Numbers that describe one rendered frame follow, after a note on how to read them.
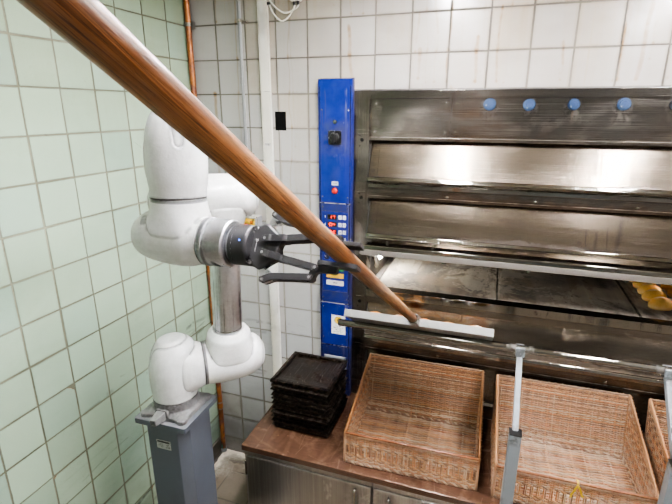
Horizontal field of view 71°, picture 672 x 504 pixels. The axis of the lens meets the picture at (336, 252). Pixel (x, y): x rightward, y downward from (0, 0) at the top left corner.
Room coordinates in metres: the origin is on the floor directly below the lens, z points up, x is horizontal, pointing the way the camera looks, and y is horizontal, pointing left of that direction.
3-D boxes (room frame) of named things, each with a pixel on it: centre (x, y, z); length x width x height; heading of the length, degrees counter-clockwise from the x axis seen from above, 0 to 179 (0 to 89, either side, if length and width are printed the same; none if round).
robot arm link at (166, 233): (0.87, 0.31, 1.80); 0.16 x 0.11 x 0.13; 71
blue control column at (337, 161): (3.08, -0.31, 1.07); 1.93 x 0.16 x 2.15; 161
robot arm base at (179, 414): (1.43, 0.58, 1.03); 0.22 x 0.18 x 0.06; 162
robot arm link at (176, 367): (1.45, 0.56, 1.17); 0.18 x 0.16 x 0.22; 112
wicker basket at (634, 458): (1.60, -0.93, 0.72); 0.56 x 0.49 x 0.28; 72
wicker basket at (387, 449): (1.79, -0.36, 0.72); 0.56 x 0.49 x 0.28; 73
